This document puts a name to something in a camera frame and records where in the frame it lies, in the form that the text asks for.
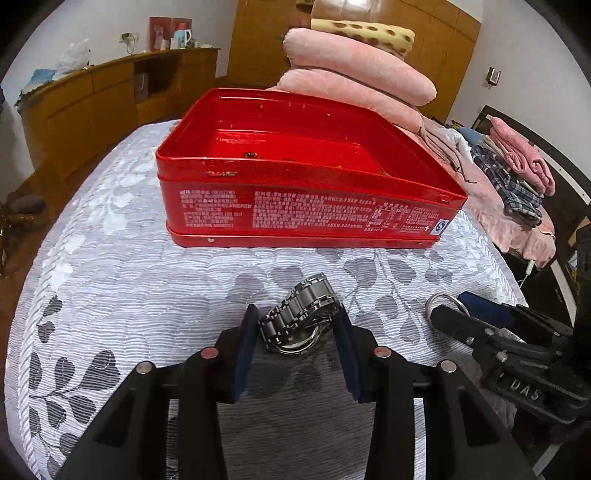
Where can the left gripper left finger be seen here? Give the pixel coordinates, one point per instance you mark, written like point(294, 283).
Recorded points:
point(127, 438)

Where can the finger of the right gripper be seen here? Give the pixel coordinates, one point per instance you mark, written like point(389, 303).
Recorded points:
point(519, 319)
point(460, 327)

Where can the silver metal watch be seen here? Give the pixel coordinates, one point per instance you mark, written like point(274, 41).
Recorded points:
point(298, 322)

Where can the pink quilt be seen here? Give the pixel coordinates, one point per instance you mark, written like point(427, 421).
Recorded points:
point(529, 235)

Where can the plaid folded clothes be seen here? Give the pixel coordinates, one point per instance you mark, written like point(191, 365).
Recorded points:
point(520, 202)

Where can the grey leaf-pattern bedspread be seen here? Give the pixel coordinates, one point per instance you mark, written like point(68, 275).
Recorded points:
point(109, 289)

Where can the pink folded clothes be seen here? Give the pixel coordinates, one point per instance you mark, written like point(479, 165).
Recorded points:
point(523, 157)

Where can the wooden coat stand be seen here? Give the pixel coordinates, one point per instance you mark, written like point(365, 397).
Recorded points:
point(24, 214)

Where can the lower pink pillow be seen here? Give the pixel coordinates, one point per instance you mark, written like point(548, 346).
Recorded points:
point(329, 85)

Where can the pink pillow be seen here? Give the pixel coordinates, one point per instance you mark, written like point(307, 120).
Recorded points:
point(329, 85)
point(359, 61)

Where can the wooden wardrobe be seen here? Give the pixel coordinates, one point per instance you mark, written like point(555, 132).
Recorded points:
point(437, 38)

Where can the red metal tin box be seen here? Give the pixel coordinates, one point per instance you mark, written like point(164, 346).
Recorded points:
point(263, 168)

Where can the yellow brown-spotted cushion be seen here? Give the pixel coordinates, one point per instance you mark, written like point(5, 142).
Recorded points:
point(396, 40)

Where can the upper pink pillow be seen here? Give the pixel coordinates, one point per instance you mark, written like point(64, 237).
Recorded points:
point(359, 61)

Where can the wooden sideboard cabinet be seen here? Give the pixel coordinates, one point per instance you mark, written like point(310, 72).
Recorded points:
point(73, 120)

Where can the blue cloth on cabinet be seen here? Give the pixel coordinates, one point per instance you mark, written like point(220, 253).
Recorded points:
point(39, 79)

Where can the white plastic bag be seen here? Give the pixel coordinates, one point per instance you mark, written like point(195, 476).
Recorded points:
point(74, 58)

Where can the light blue kettle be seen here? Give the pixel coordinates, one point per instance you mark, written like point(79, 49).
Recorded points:
point(182, 35)

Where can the wall switch panel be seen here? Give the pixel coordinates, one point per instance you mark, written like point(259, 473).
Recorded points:
point(493, 76)

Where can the red picture frame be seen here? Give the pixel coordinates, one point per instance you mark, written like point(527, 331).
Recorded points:
point(161, 30)

